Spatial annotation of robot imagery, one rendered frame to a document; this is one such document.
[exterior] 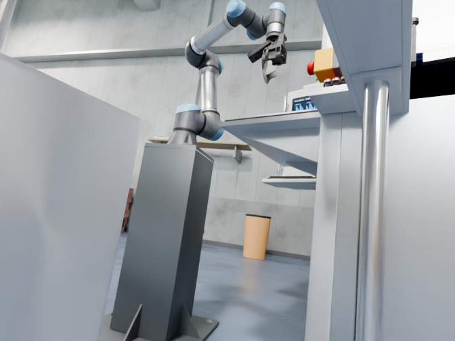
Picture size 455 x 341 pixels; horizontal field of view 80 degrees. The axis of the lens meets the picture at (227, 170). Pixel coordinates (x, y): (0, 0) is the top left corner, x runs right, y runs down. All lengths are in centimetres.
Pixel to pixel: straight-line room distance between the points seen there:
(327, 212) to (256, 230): 323
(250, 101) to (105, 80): 369
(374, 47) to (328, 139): 36
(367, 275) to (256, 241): 349
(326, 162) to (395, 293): 37
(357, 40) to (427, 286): 57
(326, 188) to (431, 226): 26
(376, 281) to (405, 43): 43
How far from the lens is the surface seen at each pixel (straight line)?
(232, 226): 515
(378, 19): 55
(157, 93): 656
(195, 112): 132
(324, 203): 84
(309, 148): 100
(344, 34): 57
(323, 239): 84
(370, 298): 61
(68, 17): 956
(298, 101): 218
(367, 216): 60
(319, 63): 90
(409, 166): 84
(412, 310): 83
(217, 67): 161
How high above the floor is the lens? 50
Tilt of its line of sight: 10 degrees up
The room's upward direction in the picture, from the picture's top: 8 degrees clockwise
